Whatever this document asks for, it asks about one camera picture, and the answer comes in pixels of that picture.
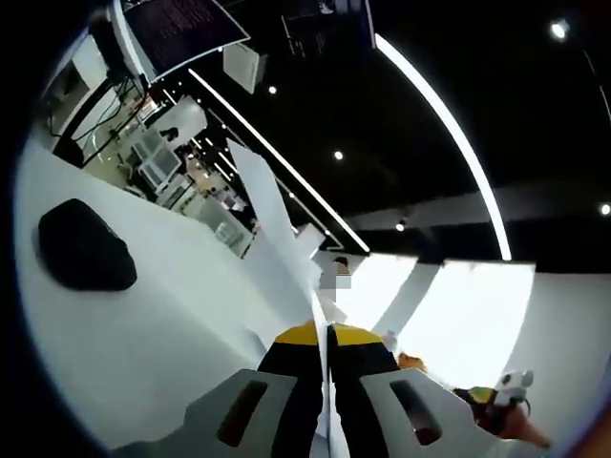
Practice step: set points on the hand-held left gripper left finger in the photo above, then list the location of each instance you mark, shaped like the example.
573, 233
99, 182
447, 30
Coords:
286, 391

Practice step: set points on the narrow bright window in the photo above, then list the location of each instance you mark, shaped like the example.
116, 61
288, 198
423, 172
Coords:
377, 291

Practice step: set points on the hanging dark display screen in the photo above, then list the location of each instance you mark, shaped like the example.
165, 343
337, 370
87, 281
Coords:
191, 28

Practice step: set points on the white plastic container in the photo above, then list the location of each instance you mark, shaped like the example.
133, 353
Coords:
390, 337

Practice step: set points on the ceiling air conditioner unit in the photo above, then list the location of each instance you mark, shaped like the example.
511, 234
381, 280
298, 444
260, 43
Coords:
243, 67

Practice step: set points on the stack of white printing papers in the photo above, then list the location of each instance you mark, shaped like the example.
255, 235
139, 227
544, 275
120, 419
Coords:
272, 214

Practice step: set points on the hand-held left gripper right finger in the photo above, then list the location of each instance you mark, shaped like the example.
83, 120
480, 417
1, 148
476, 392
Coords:
363, 362

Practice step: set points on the ceiling light strip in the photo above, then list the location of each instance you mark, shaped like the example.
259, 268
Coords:
277, 162
458, 133

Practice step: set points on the white office chair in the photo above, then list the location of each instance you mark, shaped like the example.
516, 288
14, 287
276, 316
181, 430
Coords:
160, 164

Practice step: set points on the dark hanging sign panel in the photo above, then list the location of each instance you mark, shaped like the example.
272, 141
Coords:
324, 24

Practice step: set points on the black pouch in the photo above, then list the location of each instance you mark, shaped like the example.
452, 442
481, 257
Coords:
86, 245

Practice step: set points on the orange bag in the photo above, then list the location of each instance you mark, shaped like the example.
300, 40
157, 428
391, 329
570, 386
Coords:
410, 361

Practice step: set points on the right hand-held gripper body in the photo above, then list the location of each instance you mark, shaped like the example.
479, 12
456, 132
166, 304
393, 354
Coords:
515, 386

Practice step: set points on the large bright window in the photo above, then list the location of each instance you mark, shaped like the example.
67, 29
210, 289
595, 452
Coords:
472, 319

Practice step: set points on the clear drinking glass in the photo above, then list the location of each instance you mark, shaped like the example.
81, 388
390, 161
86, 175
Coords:
226, 234

